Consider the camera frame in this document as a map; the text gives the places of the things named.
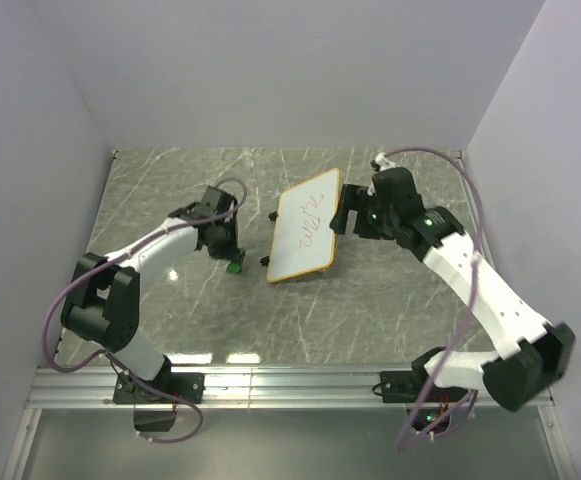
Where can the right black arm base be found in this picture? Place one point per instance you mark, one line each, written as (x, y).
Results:
(399, 386)

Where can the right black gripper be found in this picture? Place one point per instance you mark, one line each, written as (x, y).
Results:
(356, 198)

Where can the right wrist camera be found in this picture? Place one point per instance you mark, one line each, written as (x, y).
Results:
(381, 163)

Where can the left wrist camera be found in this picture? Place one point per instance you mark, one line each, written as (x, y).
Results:
(217, 197)

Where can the yellow framed whiteboard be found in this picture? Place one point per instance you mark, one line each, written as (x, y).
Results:
(321, 191)

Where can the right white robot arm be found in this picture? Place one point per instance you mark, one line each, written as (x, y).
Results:
(529, 353)

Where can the aluminium right side rail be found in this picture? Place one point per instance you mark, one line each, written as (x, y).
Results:
(491, 301)

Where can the green whiteboard eraser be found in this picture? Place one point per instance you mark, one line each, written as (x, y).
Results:
(235, 267)

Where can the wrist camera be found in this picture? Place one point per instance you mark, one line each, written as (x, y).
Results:
(217, 197)
(381, 163)

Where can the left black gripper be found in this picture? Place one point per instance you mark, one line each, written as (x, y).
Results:
(231, 250)

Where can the aluminium rail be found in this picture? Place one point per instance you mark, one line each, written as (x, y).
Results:
(275, 422)
(491, 301)

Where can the aluminium front rail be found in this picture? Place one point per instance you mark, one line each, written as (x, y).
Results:
(275, 422)

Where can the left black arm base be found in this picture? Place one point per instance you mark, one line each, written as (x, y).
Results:
(183, 385)

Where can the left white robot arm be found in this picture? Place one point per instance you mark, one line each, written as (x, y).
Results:
(103, 305)

